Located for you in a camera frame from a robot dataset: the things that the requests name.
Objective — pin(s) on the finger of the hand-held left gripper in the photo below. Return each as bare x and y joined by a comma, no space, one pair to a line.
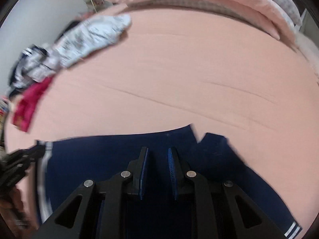
35,152

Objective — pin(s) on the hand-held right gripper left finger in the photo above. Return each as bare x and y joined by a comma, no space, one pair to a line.
144,169

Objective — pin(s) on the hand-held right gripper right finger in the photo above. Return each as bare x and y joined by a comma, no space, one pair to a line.
172,169

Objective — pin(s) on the navy pants with white stripes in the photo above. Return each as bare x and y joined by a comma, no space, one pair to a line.
99,159

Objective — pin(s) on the person's left hand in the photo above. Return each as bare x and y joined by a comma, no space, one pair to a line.
10,204

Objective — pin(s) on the red garment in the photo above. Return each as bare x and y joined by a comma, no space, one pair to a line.
30,104

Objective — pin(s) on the dark navy and white garment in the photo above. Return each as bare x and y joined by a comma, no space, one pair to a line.
27,64

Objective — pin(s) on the pink bed sheet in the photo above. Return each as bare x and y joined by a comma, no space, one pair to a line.
174,79

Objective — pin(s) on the white patterned garment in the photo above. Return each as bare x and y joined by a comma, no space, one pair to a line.
87,39

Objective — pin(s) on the pale pink blanket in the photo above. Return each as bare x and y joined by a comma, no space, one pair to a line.
309,54

